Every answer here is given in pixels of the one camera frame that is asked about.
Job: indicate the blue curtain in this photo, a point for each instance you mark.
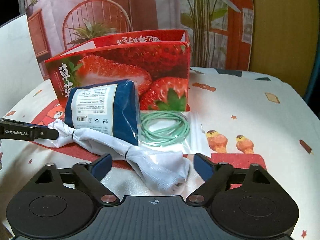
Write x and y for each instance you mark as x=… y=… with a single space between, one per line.
x=315 y=62

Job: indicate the white cloth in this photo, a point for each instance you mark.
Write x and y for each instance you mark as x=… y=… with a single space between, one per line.
x=155 y=162

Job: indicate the red strawberry print cardboard box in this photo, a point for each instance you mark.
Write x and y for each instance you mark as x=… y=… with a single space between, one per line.
x=120 y=60

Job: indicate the wall poster with chair and plants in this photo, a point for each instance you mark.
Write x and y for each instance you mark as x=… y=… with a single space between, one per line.
x=160 y=10

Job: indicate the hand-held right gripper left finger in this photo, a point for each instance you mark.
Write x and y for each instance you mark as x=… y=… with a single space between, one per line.
x=103 y=166

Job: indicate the blue packet with white label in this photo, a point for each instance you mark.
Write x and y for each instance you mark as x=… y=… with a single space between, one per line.
x=100 y=105

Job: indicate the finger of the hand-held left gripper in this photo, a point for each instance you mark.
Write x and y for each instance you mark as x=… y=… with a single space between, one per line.
x=48 y=133

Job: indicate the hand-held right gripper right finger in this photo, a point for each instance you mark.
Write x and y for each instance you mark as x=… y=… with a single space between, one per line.
x=203 y=166

